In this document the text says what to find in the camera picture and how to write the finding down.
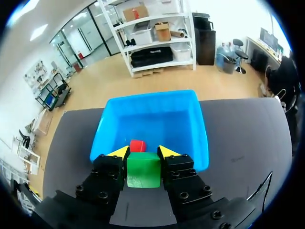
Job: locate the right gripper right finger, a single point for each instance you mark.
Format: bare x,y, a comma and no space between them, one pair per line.
183,179

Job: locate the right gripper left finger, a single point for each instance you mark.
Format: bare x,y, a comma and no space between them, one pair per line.
104,176

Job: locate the green cube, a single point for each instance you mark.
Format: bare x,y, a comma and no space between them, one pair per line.
143,170

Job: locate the red cube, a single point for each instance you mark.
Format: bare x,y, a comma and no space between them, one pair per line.
137,146

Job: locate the blue plastic bin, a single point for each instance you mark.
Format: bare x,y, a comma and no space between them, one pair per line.
152,119

